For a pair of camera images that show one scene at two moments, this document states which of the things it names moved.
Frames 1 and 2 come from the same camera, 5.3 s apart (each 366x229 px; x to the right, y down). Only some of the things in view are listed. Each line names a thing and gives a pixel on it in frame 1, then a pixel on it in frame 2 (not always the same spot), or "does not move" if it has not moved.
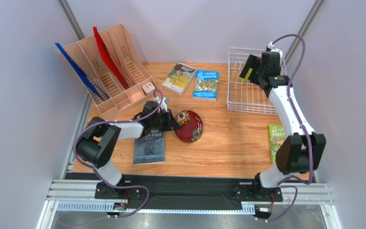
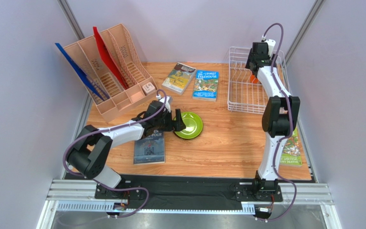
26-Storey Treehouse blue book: x=206 y=85 does not move
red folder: x=109 y=59 does not move
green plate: x=244 y=80 -> x=194 y=126
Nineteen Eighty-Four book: x=150 y=149 does not move
